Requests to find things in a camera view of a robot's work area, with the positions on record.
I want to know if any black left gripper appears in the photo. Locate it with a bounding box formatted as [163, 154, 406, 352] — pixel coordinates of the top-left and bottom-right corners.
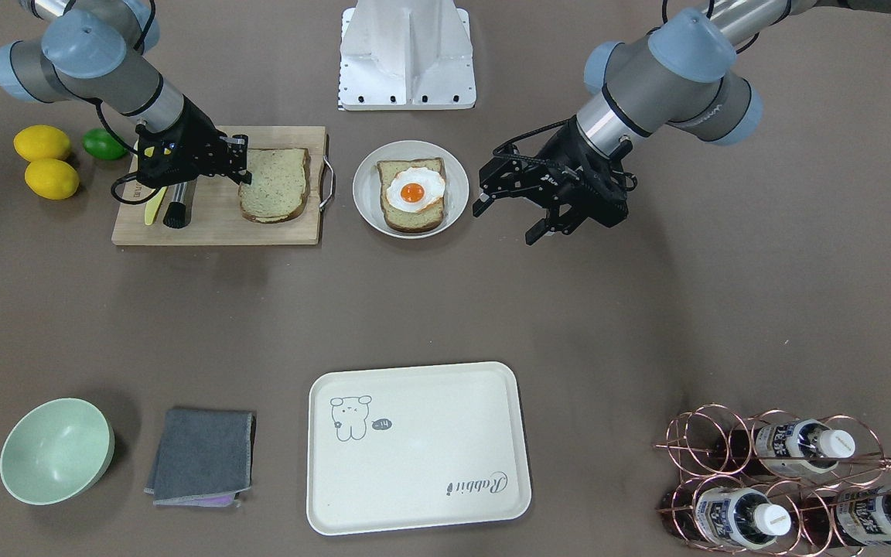
[473, 117, 637, 246]

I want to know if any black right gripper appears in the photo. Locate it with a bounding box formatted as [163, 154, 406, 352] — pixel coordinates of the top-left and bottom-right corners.
[135, 98, 252, 190]

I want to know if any plain bread slice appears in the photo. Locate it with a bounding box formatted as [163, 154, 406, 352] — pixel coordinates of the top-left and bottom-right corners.
[238, 148, 310, 224]

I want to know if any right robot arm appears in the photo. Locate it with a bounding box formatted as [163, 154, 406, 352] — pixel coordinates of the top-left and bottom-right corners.
[0, 1, 252, 190]

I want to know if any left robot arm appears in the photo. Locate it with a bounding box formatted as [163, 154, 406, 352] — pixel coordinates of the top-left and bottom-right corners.
[473, 1, 818, 244]

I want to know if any cream rabbit tray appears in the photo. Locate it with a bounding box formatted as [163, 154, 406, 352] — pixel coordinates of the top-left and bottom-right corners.
[306, 362, 533, 536]

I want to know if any wooden cutting board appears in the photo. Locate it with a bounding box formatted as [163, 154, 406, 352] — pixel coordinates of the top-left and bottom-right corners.
[111, 125, 336, 247]

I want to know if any bread slice under egg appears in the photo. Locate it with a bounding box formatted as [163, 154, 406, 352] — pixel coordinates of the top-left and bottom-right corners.
[376, 156, 446, 233]

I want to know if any yellow plastic knife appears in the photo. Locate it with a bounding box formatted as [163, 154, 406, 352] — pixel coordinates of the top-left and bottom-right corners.
[144, 187, 169, 226]

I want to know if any fried egg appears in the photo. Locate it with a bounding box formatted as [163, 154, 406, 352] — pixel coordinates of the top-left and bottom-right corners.
[383, 168, 446, 213]

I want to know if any white round plate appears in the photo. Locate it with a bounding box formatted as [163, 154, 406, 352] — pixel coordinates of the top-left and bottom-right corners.
[351, 140, 470, 239]

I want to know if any green lime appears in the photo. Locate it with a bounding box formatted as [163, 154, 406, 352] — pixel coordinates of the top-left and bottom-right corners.
[81, 128, 128, 161]

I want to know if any yellow lemon lower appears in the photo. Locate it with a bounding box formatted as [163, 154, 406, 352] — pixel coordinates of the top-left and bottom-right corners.
[24, 159, 79, 200]

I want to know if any yellow lemon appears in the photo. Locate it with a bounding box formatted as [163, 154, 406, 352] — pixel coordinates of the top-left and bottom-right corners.
[12, 125, 72, 162]
[24, 159, 79, 200]

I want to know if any yellow lemon upper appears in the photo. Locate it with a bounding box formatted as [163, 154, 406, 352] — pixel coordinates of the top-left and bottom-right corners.
[12, 125, 72, 162]

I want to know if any grey folded cloth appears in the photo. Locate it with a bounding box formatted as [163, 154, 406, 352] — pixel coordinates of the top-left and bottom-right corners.
[144, 408, 257, 507]

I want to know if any mint green bowl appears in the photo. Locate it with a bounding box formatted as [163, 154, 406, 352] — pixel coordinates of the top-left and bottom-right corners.
[0, 398, 114, 505]

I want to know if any tea bottle upper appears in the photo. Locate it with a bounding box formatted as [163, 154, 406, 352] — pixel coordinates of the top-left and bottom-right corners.
[753, 419, 856, 479]

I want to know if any tea bottle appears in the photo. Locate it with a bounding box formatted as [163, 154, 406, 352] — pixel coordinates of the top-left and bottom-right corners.
[753, 419, 856, 479]
[834, 489, 891, 547]
[693, 487, 792, 550]

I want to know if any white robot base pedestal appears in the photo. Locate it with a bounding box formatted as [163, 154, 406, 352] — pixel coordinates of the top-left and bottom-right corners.
[337, 1, 477, 111]

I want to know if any copper wire bottle rack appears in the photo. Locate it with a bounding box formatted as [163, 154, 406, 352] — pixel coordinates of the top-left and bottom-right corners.
[657, 403, 891, 556]

